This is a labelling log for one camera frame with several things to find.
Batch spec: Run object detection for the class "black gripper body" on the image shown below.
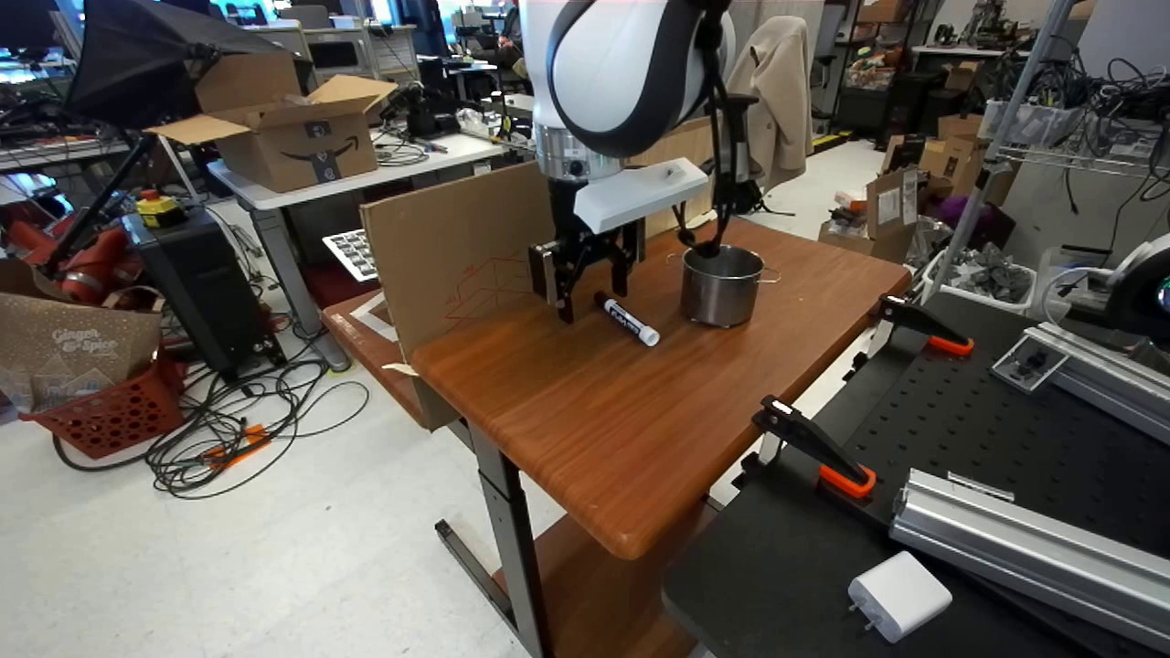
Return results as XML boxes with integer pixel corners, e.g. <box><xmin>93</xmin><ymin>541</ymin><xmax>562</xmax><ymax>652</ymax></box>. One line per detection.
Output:
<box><xmin>527</xmin><ymin>180</ymin><xmax>649</xmax><ymax>300</ymax></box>

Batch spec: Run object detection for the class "black and white marker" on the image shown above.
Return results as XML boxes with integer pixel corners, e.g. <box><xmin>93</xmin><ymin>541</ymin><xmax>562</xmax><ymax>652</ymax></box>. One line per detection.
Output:
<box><xmin>600</xmin><ymin>297</ymin><xmax>661</xmax><ymax>349</ymax></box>

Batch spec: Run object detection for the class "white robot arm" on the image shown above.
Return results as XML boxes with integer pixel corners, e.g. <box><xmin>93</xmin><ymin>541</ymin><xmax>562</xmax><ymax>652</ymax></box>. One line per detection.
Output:
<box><xmin>521</xmin><ymin>0</ymin><xmax>750</xmax><ymax>323</ymax></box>

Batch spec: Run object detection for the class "small steel pot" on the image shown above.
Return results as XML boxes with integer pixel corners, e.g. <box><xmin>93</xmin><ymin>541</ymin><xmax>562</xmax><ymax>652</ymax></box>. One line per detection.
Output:
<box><xmin>679</xmin><ymin>244</ymin><xmax>765</xmax><ymax>331</ymax></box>

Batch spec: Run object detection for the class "cardboard backdrop panel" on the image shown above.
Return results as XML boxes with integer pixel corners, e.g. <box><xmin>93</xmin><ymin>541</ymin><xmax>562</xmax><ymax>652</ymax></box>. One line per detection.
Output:
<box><xmin>357</xmin><ymin>161</ymin><xmax>559</xmax><ymax>362</ymax></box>

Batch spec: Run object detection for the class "wooden desk with metal legs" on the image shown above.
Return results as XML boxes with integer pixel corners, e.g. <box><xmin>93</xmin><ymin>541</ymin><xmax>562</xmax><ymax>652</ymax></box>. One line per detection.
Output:
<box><xmin>326</xmin><ymin>223</ymin><xmax>910</xmax><ymax>658</ymax></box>

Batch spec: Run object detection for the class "grey side table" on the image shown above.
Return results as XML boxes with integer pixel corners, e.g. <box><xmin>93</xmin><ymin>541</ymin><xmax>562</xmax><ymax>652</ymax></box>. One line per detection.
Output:
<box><xmin>209</xmin><ymin>137</ymin><xmax>507</xmax><ymax>340</ymax></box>

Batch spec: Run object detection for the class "beige coat on chair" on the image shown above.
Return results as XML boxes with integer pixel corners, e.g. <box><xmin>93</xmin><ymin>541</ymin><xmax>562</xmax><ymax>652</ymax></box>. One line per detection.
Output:
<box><xmin>730</xmin><ymin>14</ymin><xmax>811</xmax><ymax>192</ymax></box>

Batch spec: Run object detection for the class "near orange black clamp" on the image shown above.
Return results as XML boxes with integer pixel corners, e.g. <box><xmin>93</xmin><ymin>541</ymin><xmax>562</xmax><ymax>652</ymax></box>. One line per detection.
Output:
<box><xmin>754</xmin><ymin>396</ymin><xmax>879</xmax><ymax>500</ymax></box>

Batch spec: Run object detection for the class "orange black clamp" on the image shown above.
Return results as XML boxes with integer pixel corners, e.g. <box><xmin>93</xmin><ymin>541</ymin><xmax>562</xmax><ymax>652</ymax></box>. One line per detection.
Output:
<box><xmin>879</xmin><ymin>297</ymin><xmax>977</xmax><ymax>358</ymax></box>
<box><xmin>754</xmin><ymin>396</ymin><xmax>879</xmax><ymax>500</ymax></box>

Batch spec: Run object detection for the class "far orange black clamp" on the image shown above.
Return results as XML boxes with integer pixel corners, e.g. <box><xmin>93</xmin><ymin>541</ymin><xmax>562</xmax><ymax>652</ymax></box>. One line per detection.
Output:
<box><xmin>879</xmin><ymin>297</ymin><xmax>977</xmax><ymax>358</ymax></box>

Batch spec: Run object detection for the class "black perforated breadboard table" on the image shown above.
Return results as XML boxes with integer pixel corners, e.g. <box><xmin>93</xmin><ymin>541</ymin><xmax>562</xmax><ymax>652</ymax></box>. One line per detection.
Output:
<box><xmin>661</xmin><ymin>297</ymin><xmax>1170</xmax><ymax>658</ymax></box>

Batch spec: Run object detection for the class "open cardboard box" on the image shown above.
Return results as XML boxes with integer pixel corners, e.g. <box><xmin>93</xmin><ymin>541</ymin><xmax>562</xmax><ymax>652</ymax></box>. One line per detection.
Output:
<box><xmin>156</xmin><ymin>52</ymin><xmax>395</xmax><ymax>192</ymax></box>

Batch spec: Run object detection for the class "black computer tower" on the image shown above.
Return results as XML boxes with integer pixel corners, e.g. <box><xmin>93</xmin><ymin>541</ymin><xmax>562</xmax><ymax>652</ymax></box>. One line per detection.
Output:
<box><xmin>121</xmin><ymin>209</ymin><xmax>271</xmax><ymax>377</ymax></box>

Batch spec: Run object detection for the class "white power adapter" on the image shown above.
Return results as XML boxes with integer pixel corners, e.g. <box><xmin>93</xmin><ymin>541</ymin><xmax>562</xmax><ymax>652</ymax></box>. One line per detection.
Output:
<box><xmin>849</xmin><ymin>551</ymin><xmax>956</xmax><ymax>644</ymax></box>

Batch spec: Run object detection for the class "red plastic basket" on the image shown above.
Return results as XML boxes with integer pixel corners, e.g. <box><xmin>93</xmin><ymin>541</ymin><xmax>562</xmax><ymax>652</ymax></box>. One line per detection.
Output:
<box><xmin>36</xmin><ymin>358</ymin><xmax>187</xmax><ymax>462</ymax></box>

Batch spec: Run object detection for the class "black photo umbrella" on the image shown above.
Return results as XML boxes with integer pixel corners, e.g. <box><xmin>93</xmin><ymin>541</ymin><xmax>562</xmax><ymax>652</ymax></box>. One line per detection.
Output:
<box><xmin>67</xmin><ymin>0</ymin><xmax>271</xmax><ymax>130</ymax></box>

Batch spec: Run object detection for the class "brown paper bag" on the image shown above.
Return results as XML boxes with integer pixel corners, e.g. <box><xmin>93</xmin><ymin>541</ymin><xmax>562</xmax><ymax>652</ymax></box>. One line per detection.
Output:
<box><xmin>0</xmin><ymin>261</ymin><xmax>162</xmax><ymax>414</ymax></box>

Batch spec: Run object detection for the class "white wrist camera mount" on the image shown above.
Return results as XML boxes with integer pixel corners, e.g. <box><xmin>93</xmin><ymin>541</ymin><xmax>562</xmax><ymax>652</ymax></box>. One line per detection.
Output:
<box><xmin>574</xmin><ymin>158</ymin><xmax>708</xmax><ymax>233</ymax></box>

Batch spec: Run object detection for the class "tangle of floor cables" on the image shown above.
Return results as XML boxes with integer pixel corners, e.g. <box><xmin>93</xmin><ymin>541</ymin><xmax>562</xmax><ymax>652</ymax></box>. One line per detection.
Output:
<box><xmin>48</xmin><ymin>353</ymin><xmax>375</xmax><ymax>505</ymax></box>

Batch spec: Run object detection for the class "near aluminium extrusion rail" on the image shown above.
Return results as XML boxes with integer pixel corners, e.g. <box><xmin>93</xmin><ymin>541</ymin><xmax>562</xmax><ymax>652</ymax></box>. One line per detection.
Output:
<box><xmin>888</xmin><ymin>470</ymin><xmax>1170</xmax><ymax>652</ymax></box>

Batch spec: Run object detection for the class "aluminium extrusion rail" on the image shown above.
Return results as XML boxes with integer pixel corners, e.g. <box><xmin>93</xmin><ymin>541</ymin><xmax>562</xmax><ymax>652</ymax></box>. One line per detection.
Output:
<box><xmin>991</xmin><ymin>323</ymin><xmax>1170</xmax><ymax>446</ymax></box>
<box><xmin>888</xmin><ymin>470</ymin><xmax>1170</xmax><ymax>652</ymax></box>

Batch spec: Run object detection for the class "far aluminium extrusion rail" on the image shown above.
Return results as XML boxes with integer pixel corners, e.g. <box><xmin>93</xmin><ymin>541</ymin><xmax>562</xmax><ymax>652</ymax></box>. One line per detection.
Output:
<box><xmin>991</xmin><ymin>323</ymin><xmax>1170</xmax><ymax>446</ymax></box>

